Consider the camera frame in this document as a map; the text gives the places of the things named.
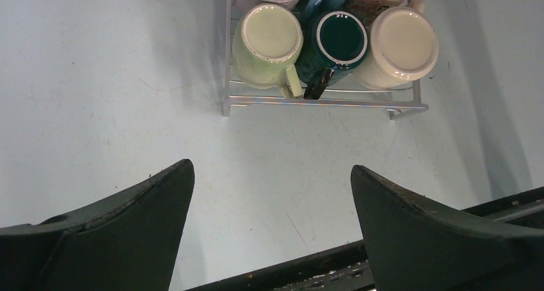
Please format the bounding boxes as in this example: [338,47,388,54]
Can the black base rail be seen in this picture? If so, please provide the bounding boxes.
[197,188,543,290]

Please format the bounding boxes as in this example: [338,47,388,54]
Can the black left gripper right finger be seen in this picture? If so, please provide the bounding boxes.
[351,165,543,290]

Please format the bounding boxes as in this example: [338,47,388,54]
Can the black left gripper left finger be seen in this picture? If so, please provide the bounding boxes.
[1,159,195,290]

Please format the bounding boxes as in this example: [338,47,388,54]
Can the cream mug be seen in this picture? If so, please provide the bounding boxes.
[352,0,439,90]

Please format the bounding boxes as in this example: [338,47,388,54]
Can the light green mug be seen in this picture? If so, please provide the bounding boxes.
[232,3,303,99]

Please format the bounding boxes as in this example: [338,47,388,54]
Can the white wire dish rack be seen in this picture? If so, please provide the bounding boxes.
[218,0,429,121]

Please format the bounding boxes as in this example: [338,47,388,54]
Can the dark teal mug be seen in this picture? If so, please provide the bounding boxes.
[295,10,369,99]

